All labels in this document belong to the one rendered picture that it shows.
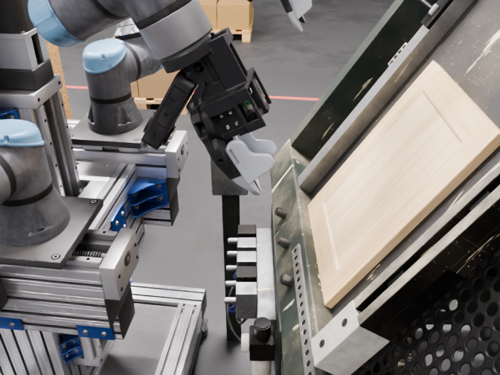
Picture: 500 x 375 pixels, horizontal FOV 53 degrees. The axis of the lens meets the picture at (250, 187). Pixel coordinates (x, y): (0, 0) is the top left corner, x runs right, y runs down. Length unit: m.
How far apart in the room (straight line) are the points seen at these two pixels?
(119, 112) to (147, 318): 0.89
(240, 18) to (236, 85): 5.22
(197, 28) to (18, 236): 0.66
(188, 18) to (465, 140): 0.60
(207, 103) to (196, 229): 2.20
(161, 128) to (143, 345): 1.40
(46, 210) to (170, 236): 1.71
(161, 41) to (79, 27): 0.11
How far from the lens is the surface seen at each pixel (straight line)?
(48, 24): 0.66
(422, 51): 1.34
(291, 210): 1.39
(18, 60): 1.24
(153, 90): 4.06
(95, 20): 0.62
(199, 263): 2.56
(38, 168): 1.05
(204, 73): 0.60
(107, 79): 1.44
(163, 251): 2.66
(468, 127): 1.02
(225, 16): 5.82
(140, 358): 1.92
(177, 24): 0.57
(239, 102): 0.58
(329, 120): 1.63
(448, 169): 1.00
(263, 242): 1.50
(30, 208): 1.08
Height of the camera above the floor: 1.68
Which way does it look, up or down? 33 degrees down
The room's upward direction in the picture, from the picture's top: straight up
